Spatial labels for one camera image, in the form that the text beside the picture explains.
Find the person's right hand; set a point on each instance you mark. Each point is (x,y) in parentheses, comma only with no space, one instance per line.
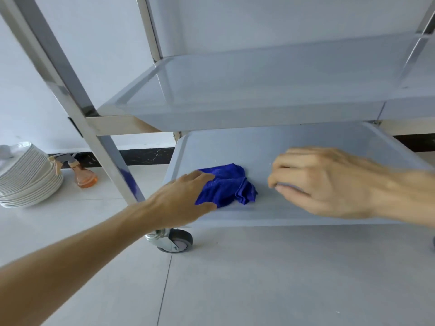
(329,183)

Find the person's left hand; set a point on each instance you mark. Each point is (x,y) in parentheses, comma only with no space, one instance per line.
(173,200)

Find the person's left thumb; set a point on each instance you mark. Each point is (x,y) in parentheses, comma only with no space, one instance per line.
(206,208)

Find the person's right thumb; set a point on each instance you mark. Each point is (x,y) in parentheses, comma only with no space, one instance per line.
(299,200)

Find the blue microfibre cloth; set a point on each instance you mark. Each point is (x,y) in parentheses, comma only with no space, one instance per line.
(231,190)

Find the person's left forearm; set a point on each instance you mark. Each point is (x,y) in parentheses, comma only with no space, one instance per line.
(68,264)

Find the person's right forearm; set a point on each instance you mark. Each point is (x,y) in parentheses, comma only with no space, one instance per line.
(407,196)

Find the grey caster wheel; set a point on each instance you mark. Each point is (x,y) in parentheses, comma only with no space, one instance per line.
(175,241)

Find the deep grey cart tray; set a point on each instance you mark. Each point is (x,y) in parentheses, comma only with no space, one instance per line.
(306,139)

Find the shallow grey cart tray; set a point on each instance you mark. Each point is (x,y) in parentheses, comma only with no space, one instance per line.
(272,91)

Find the orange spray bottle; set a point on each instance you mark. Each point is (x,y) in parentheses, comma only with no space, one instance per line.
(83,176)

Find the stack of white plates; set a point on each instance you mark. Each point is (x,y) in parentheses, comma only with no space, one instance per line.
(27,179)

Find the steel cart frame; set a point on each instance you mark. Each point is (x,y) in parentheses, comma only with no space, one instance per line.
(66,86)

